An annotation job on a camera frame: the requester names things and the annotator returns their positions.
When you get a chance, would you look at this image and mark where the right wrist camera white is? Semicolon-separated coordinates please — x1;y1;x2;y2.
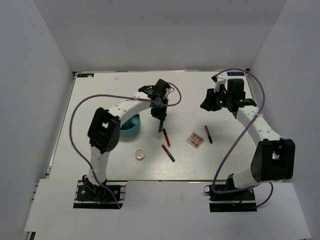
211;74;227;93

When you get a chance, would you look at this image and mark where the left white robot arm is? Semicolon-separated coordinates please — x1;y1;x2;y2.
86;79;171;200

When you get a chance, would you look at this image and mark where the red lip gloss lower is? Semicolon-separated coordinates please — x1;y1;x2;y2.
161;144;176;163

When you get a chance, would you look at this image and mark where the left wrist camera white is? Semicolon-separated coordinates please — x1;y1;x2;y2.
165;87;175;97

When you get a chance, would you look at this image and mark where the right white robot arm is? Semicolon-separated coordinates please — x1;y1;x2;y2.
200;76;296;200

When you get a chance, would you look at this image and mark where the red lip gloss right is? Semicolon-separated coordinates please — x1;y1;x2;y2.
204;125;213;144

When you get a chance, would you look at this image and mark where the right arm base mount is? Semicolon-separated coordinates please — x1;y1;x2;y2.
203;184;257;213

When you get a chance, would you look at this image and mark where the eyeshadow palette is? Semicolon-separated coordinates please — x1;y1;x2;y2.
186;132;204;149

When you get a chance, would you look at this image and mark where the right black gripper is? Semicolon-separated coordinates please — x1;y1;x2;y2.
200;87;232;112

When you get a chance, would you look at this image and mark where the black makeup tube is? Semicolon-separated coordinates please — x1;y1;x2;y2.
158;120;164;133

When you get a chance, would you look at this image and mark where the teal round organizer container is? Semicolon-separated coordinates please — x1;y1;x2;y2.
120;113;141;137

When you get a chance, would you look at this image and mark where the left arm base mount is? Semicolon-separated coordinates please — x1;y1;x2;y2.
73;181;126;210

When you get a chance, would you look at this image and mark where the red lip gloss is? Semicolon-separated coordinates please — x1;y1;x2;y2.
162;128;171;147
204;125;213;144
161;144;176;163

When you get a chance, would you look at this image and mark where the red lip gloss upper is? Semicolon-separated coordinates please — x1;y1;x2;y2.
162;128;171;147

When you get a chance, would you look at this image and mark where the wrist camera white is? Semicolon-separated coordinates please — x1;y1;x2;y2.
165;87;175;97
211;74;227;93

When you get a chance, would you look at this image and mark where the round beige compact jar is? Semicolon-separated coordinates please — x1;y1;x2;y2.
135;149;146;161

